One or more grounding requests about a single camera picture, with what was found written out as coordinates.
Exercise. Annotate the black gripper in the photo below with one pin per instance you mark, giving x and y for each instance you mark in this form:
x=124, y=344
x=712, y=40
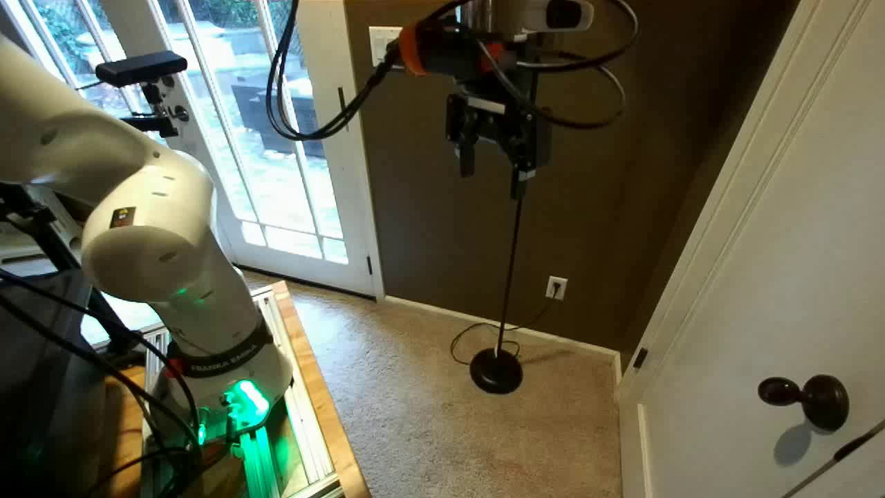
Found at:
x=501, y=114

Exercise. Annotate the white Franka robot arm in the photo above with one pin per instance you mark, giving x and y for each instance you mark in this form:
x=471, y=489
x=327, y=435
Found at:
x=156, y=221

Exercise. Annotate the thin black rod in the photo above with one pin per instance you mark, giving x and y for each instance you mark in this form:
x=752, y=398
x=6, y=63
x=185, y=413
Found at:
x=835, y=457

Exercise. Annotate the dark bronze door knob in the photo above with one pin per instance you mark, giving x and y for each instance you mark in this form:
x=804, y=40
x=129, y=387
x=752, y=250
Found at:
x=824, y=402

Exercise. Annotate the white wall outlet plate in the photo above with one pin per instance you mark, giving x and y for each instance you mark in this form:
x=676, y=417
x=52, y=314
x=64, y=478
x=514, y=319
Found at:
x=384, y=44

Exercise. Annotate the black tripod stand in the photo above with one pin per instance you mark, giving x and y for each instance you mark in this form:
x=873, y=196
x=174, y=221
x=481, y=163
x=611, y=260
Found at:
x=58, y=250

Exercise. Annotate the white baseboard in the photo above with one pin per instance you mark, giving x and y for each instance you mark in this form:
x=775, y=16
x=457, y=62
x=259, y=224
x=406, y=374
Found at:
x=499, y=327

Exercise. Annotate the black orange wrist camera mount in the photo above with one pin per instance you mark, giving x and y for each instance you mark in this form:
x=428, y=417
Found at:
x=442, y=47

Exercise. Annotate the white interior door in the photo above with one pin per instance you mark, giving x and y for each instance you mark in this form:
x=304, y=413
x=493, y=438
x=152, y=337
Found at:
x=785, y=276

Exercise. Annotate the black box beside robot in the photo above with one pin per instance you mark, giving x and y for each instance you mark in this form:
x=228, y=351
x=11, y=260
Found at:
x=42, y=387

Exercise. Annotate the white wall outlet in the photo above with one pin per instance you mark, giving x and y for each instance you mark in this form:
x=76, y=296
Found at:
x=558, y=287

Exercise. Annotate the black camera on stand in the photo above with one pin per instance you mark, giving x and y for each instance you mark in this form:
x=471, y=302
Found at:
x=143, y=66

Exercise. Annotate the black floor lamp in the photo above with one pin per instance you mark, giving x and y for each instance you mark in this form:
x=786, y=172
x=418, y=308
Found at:
x=497, y=370

